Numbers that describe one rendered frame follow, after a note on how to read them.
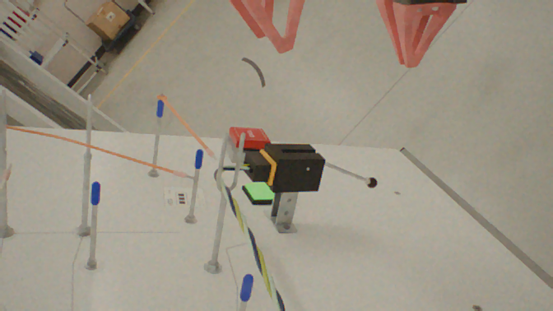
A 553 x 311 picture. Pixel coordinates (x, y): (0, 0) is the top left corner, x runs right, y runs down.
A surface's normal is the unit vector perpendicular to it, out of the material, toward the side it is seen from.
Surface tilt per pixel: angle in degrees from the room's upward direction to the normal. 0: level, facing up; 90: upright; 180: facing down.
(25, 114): 90
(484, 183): 0
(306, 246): 54
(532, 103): 0
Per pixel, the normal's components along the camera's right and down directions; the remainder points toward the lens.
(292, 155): 0.19, -0.90
